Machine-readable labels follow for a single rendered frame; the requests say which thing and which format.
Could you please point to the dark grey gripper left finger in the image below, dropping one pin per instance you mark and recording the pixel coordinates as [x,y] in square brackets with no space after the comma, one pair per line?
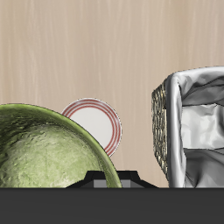
[92,176]

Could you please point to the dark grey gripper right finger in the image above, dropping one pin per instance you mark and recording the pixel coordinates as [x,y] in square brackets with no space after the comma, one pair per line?
[130,176]

